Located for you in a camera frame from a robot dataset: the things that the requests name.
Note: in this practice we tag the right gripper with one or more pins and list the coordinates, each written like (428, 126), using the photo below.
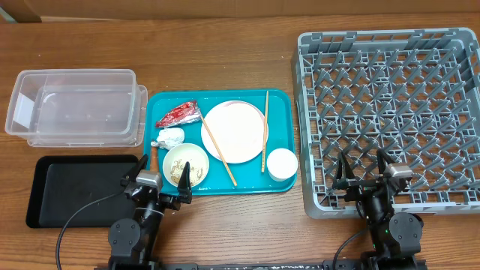
(343, 179)

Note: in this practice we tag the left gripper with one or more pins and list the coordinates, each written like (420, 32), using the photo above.
(172, 202)

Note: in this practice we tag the white bowl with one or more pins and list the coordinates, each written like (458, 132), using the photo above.
(176, 158)

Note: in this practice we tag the white tissue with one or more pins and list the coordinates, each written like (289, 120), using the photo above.
(169, 138)

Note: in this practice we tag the wooden chopstick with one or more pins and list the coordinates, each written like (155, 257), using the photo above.
(265, 132)
(219, 151)

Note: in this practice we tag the red snack wrapper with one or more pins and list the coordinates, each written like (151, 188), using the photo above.
(185, 113)

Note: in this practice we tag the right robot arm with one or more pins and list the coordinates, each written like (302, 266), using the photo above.
(396, 236)

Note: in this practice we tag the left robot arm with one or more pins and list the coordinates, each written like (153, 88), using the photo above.
(132, 240)

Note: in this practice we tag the grey dishwasher rack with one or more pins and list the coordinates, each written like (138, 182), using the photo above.
(413, 93)

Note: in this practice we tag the orange carrot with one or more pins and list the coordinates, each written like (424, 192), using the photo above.
(154, 166)

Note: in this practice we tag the white plastic cup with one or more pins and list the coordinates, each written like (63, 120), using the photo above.
(282, 164)

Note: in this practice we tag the large pink plate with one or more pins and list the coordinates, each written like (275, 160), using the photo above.
(238, 129)

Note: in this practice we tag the black plastic tray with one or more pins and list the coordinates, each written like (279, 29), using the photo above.
(63, 184)

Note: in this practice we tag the clear plastic bin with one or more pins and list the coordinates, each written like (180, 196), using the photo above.
(74, 108)

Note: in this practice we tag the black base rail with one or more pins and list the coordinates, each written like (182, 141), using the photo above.
(243, 267)

